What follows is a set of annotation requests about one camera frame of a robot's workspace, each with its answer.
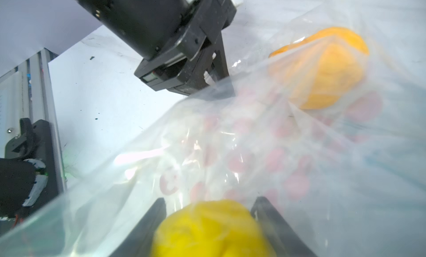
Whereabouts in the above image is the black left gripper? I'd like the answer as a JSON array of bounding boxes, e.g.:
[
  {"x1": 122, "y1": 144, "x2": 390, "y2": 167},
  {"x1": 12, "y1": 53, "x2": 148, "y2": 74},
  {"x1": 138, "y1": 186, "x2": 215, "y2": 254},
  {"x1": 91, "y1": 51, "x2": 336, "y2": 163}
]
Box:
[{"x1": 76, "y1": 0, "x2": 237, "y2": 96}]

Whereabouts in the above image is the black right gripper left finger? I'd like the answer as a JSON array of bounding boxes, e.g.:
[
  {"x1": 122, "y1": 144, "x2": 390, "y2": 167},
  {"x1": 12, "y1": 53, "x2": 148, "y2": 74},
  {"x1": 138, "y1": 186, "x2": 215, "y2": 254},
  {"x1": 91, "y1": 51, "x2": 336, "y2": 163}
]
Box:
[{"x1": 110, "y1": 198, "x2": 166, "y2": 257}]

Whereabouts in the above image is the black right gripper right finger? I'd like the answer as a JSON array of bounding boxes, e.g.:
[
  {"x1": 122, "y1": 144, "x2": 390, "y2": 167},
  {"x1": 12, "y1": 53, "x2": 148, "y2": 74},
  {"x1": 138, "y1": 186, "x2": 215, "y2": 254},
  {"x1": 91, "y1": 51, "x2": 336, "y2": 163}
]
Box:
[{"x1": 250, "y1": 197, "x2": 316, "y2": 257}]

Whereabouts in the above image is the yellow pear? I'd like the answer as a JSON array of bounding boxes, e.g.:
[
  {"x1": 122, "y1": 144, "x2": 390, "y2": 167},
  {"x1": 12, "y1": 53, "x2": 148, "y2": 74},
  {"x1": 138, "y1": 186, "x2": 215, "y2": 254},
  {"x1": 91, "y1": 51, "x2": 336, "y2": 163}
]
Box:
[{"x1": 150, "y1": 200, "x2": 276, "y2": 257}]

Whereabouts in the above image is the clear zip-top plastic bag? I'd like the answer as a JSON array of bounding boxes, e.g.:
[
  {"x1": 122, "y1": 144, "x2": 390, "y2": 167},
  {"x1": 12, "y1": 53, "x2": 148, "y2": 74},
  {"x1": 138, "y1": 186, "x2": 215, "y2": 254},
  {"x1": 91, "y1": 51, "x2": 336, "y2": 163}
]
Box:
[{"x1": 1, "y1": 3, "x2": 426, "y2": 257}]

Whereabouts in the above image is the orange pear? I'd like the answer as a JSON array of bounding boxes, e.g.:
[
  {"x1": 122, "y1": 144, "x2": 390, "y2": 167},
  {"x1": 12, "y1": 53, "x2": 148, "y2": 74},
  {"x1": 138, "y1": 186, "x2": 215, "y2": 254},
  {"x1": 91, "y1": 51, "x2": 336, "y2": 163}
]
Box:
[{"x1": 269, "y1": 27, "x2": 369, "y2": 110}]

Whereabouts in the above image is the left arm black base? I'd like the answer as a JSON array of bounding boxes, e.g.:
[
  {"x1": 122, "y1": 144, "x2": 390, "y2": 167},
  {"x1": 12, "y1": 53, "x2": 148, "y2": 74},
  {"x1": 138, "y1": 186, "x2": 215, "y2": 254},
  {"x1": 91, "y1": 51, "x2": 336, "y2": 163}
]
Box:
[{"x1": 1, "y1": 118, "x2": 64, "y2": 223}]

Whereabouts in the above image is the aluminium front rail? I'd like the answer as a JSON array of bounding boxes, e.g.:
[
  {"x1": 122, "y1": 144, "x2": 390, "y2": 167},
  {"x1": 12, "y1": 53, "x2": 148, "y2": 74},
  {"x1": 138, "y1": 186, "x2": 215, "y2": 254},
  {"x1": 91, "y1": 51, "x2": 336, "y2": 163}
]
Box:
[{"x1": 1, "y1": 48, "x2": 67, "y2": 192}]

